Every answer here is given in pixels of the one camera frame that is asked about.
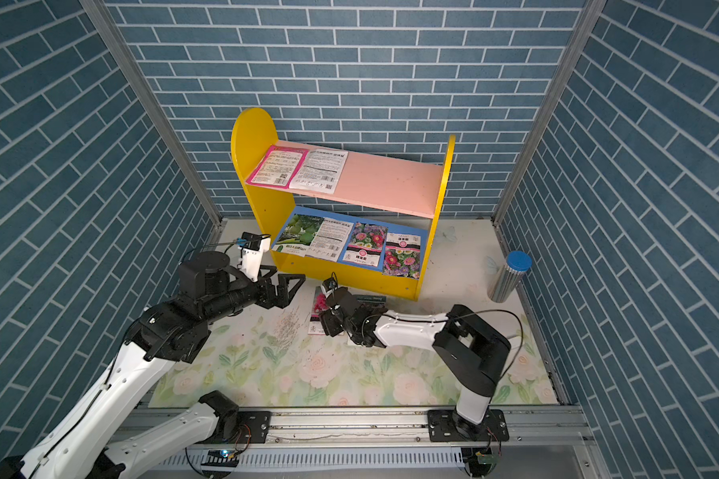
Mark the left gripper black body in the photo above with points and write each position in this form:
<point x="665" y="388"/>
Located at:
<point x="263" y="296"/>

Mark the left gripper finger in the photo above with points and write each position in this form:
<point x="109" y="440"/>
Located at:
<point x="288" y="287"/>
<point x="267" y="271"/>

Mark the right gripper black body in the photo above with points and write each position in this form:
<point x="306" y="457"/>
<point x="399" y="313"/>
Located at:
<point x="335" y="325"/>

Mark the white text seed packet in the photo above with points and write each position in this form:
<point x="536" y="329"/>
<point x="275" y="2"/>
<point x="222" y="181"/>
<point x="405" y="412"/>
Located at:
<point x="321" y="171"/>

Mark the purple flower seed packet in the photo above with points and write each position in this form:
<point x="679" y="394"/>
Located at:
<point x="371" y="299"/>

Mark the hollyhock magenta flower packet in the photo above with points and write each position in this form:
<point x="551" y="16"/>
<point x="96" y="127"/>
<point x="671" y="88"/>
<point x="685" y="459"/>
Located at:
<point x="318" y="307"/>

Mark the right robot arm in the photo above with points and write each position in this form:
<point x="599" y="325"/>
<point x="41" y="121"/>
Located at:
<point x="476" y="353"/>

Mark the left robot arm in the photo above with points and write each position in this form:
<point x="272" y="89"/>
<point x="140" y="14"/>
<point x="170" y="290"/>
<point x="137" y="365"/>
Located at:
<point x="174" y="331"/>

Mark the green gourd seed packet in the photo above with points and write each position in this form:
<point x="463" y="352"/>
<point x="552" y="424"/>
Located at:
<point x="298" y="234"/>

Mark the white text packet lower shelf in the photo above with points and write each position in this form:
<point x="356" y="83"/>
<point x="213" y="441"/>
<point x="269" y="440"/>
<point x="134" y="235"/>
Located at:
<point x="330" y="240"/>

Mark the small chrysanthemum seed packet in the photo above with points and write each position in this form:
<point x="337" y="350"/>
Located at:
<point x="402" y="256"/>

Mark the yellow wooden shelf unit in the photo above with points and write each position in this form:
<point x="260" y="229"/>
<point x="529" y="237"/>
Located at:
<point x="376" y="182"/>

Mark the pink-bordered seed packet back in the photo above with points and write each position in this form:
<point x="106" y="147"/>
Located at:
<point x="278" y="167"/>

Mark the floral table mat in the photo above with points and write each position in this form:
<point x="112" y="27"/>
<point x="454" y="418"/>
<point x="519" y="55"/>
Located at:
<point x="279" y="357"/>

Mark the chrysanthemum packet pink band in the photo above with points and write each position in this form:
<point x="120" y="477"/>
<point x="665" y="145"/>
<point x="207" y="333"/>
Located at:
<point x="365" y="245"/>

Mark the silver canister blue lid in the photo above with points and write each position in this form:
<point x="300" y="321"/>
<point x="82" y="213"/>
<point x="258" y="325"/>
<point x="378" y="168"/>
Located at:
<point x="517" y="264"/>

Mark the left circuit board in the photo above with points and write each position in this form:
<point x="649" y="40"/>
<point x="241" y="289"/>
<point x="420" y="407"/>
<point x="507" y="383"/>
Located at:
<point x="224" y="458"/>

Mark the circuit board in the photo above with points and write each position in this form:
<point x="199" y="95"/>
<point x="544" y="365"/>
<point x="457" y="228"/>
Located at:
<point x="483" y="459"/>
<point x="224" y="458"/>

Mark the right circuit board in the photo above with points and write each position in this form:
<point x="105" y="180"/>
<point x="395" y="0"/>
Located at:
<point x="483" y="459"/>

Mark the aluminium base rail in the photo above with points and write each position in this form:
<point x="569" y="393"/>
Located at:
<point x="305" y="439"/>

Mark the left corner aluminium post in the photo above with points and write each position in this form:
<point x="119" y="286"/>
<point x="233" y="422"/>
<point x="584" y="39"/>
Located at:
<point x="116" y="44"/>

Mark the corner aluminium post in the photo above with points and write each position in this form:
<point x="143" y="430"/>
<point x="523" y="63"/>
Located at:
<point x="568" y="60"/>
<point x="116" y="44"/>

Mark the right corner aluminium post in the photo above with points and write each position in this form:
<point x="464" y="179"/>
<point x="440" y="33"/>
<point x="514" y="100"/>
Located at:
<point x="568" y="60"/>

